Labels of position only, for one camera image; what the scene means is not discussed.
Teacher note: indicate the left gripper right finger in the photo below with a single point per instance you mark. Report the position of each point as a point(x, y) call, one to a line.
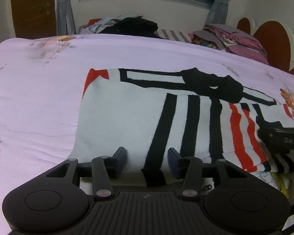
point(189, 169)

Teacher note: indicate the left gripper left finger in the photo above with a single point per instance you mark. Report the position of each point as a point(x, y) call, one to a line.
point(104, 168)

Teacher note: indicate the striped white red black sweater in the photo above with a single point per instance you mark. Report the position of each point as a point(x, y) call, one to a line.
point(197, 114)

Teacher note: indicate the black clothes pile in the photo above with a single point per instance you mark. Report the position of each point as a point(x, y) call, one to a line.
point(134, 27)

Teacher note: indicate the red white scalloped headboard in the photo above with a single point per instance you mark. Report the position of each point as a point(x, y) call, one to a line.
point(277, 39)

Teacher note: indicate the pink folded blanket stack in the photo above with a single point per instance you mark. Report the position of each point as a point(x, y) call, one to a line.
point(234, 41)

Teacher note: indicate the pink floral bed sheet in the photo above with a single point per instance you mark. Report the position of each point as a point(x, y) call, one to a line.
point(43, 190)

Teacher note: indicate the colourful patterned cloth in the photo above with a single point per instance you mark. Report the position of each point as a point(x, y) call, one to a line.
point(196, 40)

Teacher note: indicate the grey white striped cloth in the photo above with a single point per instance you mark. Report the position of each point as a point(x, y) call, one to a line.
point(174, 35)

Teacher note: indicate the grey curtain near door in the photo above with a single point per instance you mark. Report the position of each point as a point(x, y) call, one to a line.
point(64, 18)

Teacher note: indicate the grey curtain near headboard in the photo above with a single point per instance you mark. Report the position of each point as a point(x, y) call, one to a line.
point(218, 12)

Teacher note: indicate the brown wooden door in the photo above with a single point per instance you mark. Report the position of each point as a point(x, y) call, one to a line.
point(34, 19)

